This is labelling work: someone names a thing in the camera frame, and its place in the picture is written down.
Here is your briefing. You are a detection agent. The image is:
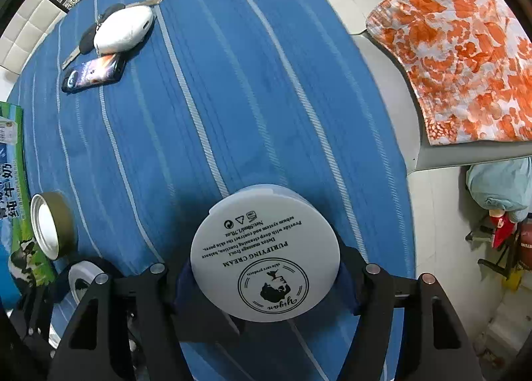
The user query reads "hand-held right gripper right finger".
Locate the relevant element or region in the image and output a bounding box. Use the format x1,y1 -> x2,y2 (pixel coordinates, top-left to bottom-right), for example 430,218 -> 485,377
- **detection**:
332,235 -> 487,381

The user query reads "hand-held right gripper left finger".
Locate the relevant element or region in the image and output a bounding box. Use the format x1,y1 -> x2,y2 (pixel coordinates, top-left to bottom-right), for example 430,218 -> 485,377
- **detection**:
47,261 -> 246,381

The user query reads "white round cream jar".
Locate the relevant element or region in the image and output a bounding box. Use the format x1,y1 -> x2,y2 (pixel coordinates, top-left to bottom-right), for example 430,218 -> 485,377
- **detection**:
190,184 -> 342,322

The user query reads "blue printed cardboard box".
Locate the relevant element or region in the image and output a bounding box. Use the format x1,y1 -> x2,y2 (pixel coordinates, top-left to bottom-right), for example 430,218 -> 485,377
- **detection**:
0,101 -> 57,294

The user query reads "black jar with white lid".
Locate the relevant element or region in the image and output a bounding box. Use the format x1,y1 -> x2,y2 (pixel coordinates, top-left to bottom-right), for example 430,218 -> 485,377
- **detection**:
54,256 -> 121,315

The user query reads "light teal cloth bundle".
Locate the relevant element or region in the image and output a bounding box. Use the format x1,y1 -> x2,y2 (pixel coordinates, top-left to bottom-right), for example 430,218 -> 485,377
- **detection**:
465,157 -> 532,224

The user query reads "grey chair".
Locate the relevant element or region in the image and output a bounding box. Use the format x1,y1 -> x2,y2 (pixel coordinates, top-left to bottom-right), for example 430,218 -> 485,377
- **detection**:
351,30 -> 532,176

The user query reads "blue striped cloth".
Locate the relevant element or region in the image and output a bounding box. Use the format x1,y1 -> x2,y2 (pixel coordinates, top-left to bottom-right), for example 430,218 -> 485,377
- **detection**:
6,0 -> 416,381

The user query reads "black smartphone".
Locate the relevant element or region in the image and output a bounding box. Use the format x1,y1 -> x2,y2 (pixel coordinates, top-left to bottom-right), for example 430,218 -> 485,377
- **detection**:
62,53 -> 126,93

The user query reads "orange floral blanket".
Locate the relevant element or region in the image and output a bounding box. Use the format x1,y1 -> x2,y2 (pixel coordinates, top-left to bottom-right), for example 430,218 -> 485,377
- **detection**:
366,0 -> 532,146

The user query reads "black key bunch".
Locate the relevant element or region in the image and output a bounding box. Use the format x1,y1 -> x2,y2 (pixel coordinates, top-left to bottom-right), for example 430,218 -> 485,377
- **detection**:
62,0 -> 164,71

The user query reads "white oval case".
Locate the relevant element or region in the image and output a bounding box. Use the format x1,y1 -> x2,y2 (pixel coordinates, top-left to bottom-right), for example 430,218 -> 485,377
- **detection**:
93,5 -> 156,53

